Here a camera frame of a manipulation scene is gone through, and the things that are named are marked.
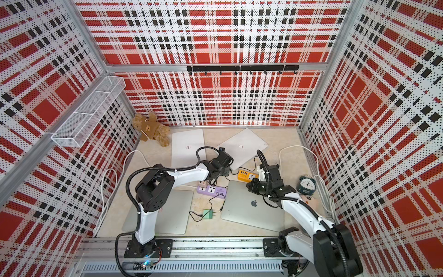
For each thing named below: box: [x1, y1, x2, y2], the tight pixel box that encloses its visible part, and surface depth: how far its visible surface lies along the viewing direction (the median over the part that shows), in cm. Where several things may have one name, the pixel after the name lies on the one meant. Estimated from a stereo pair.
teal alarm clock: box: [296, 174, 317, 196], surface depth 90 cm
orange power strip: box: [237, 170, 259, 183], surface depth 97 cm
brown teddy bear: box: [132, 112, 171, 148], surface depth 113 cm
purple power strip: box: [196, 184, 228, 200], surface depth 90 cm
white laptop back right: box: [215, 128, 269, 171], surface depth 114 cm
